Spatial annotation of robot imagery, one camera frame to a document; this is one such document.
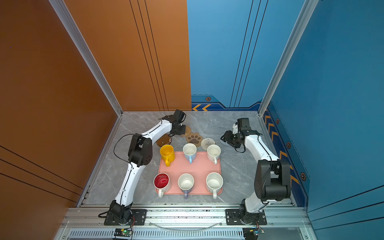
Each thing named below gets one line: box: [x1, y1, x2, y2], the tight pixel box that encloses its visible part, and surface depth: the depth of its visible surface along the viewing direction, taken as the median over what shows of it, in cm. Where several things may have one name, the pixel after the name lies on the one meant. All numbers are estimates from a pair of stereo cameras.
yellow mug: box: [159, 144, 175, 167], surface depth 89 cm
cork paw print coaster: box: [186, 132, 203, 147], surface depth 106 cm
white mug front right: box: [206, 172, 224, 199], surface depth 80 cm
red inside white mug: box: [153, 172, 172, 198], surface depth 80 cm
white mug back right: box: [207, 144, 221, 165], surface depth 90 cm
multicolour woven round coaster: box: [200, 137, 216, 151], surface depth 104 cm
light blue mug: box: [182, 143, 197, 164], surface depth 90 cm
